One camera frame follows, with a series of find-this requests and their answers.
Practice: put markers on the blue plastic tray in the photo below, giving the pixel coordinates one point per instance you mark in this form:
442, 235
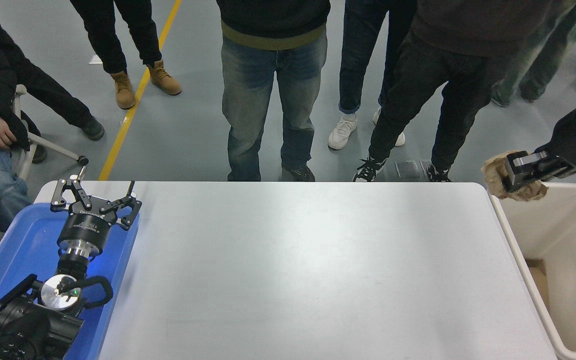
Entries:
23, 245

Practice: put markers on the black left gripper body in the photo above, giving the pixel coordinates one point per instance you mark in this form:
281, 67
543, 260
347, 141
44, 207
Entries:
84, 226

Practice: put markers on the metal floor socket cover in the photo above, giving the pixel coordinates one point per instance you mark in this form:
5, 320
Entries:
407, 169

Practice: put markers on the tan paper ball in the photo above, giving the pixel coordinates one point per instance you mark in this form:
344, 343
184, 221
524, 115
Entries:
493, 172

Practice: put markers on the grey white office chair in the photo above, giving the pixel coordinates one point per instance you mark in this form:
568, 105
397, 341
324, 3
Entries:
55, 148

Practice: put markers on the large pale plastic bin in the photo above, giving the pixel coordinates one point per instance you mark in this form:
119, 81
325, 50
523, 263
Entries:
568, 225

